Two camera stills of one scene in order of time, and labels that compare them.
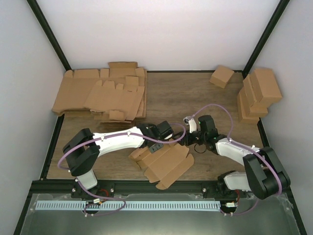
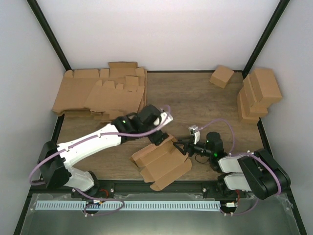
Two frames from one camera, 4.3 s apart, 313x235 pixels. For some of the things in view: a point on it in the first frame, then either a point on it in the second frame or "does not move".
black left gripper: x=153 y=149 to x=159 y=138
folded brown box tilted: x=221 y=76 does not move
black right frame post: x=263 y=38 does not move
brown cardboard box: x=165 y=165 does not move
